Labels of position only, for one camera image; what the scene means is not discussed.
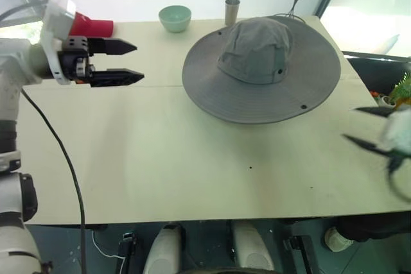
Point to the pale green ceramic bowl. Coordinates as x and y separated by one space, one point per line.
175 17

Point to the black trouser leg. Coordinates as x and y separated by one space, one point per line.
375 226

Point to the small white orange object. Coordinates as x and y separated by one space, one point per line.
383 99

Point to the black table frame bracket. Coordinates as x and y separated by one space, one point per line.
127 251
302 253

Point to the white robot leg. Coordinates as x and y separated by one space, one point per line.
252 248
163 248

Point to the white sneaker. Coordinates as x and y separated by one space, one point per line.
337 238

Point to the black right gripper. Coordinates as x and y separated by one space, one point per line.
394 160

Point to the grey wide-brim bucket hat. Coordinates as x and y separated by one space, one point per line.
257 72

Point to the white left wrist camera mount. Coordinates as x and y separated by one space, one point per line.
53 27

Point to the green leafy toy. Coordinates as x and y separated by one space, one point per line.
401 92

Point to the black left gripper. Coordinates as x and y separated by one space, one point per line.
72 57

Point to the grey metal cup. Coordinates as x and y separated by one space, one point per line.
232 12

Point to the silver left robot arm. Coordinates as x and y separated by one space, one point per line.
13 62

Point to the black storage bin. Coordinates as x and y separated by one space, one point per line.
375 72

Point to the red cylindrical stand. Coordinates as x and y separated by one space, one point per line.
93 28

